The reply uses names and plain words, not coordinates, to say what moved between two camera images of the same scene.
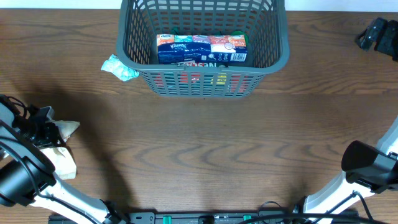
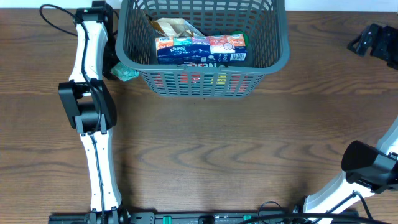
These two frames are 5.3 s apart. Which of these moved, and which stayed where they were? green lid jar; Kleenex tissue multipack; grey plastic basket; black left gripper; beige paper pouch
Moved: beige paper pouch; black left gripper
Stayed: Kleenex tissue multipack; green lid jar; grey plastic basket
